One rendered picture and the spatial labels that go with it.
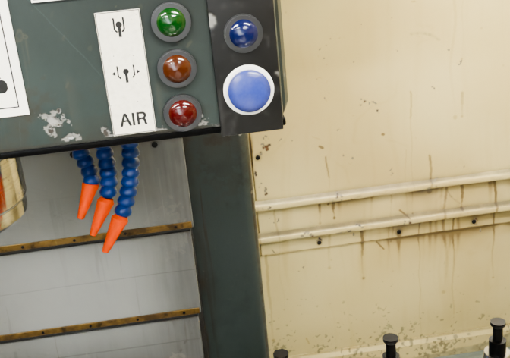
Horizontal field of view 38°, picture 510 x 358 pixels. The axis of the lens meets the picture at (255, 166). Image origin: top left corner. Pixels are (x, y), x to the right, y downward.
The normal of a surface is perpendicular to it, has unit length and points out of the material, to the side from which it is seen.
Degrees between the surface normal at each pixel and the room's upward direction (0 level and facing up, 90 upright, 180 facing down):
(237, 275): 90
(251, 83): 87
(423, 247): 90
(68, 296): 90
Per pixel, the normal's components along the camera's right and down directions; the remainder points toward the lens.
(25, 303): 0.12, 0.33
